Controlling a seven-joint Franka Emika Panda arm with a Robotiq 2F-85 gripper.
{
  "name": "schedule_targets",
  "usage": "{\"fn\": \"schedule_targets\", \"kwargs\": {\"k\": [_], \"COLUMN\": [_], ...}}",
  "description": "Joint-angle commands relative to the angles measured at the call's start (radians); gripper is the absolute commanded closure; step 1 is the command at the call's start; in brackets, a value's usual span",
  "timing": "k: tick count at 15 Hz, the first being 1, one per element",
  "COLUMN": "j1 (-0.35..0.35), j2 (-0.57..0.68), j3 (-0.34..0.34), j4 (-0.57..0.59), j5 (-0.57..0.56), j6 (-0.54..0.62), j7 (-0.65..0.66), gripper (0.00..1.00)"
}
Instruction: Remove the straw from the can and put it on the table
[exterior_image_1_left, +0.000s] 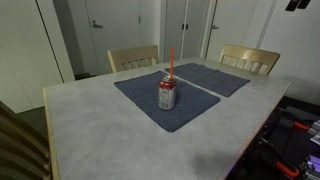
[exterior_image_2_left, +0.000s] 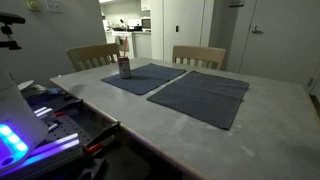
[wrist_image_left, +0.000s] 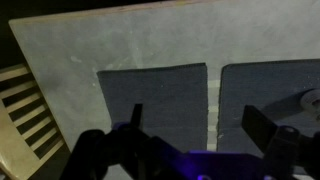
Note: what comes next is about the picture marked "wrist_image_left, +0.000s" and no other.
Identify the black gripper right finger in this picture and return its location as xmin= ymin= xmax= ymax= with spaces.
xmin=241 ymin=104 xmax=320 ymax=180

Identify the light wooden slat-back chair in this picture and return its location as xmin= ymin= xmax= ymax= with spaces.
xmin=0 ymin=63 xmax=68 ymax=180

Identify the blue cloth placemat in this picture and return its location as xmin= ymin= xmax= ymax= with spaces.
xmin=216 ymin=59 xmax=320 ymax=174
xmin=96 ymin=62 xmax=209 ymax=153

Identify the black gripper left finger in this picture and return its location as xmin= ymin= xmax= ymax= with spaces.
xmin=59 ymin=103 xmax=188 ymax=180

